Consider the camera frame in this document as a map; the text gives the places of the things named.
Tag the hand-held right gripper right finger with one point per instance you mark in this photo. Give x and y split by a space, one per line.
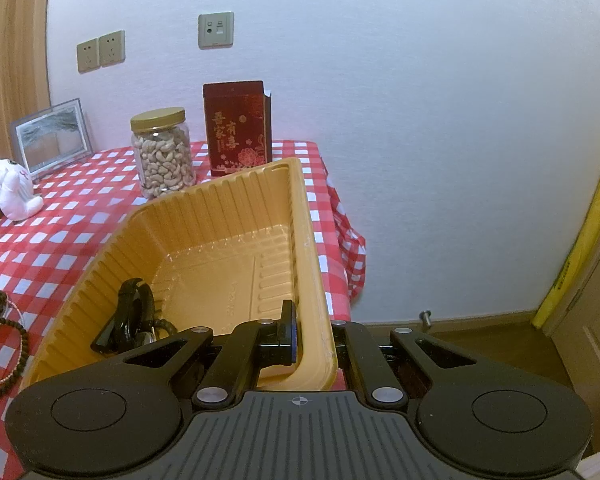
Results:
350 347

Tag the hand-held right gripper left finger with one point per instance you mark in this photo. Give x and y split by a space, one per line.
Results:
290 332

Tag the golden plastic tray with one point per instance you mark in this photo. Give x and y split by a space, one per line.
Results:
215 240

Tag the metal door stopper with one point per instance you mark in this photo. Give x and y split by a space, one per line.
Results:
425 318

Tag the dark red printed box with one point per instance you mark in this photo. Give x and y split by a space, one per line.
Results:
235 130

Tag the clear jar of cashews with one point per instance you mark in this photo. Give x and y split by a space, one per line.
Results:
162 160

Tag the yellow foam strip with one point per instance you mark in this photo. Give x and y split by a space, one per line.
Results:
580 245

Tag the red white checkered tablecloth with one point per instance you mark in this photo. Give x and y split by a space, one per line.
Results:
70 210

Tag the white plush toy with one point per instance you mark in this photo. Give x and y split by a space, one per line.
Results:
15 190

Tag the wooden door panel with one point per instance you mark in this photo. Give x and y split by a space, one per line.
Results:
10 60

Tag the silver picture frame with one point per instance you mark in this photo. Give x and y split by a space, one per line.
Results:
50 135

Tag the beige wall data socket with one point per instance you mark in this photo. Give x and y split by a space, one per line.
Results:
216 30

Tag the beige wall power outlet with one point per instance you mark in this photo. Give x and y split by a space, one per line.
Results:
112 48
88 55

